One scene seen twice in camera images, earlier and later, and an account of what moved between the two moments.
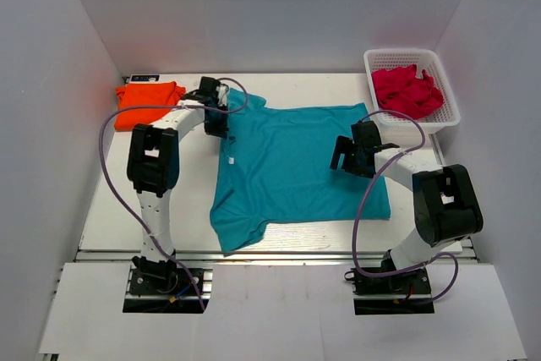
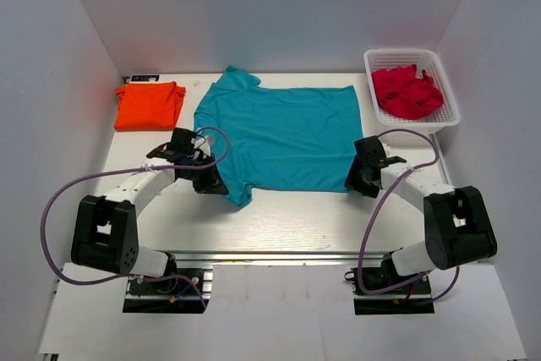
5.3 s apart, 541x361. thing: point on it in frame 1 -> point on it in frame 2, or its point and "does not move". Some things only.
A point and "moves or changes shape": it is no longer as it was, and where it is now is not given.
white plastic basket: [412, 81] does not move
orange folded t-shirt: [166, 93] does not move
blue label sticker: [145, 78] does not move
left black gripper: [221, 131] -> [214, 184]
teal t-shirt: [275, 166] moves or changes shape
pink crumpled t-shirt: [399, 90] does not move
